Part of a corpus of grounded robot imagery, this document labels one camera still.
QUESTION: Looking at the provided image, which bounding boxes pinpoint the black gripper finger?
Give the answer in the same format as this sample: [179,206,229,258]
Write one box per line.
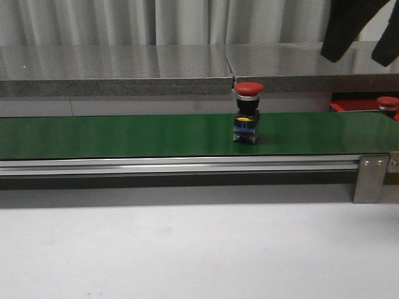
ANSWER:
[320,0,387,62]
[372,6,398,67]

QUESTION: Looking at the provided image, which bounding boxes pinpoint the red mushroom push button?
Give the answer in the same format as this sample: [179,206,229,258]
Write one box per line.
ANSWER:
[377,96,398,119]
[233,81,264,144]

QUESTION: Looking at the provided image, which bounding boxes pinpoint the red plastic tray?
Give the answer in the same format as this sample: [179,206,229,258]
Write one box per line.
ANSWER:
[330,92,398,122]

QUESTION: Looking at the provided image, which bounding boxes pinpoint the grey stone shelf slab right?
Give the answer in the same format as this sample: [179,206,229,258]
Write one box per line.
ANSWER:
[224,41,398,93]

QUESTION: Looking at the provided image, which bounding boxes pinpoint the grey stone shelf slab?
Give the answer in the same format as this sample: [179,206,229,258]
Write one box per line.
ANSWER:
[224,41,398,93]
[1,45,234,97]

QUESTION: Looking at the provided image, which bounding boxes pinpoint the green conveyor belt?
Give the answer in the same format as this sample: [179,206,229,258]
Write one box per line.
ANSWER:
[1,112,398,160]

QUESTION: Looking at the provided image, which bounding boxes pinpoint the grey stone shelf slab left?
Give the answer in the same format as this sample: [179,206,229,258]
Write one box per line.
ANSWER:
[1,45,234,97]

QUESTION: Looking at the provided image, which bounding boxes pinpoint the grey curtain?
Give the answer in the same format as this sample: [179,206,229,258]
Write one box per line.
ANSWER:
[0,0,399,47]

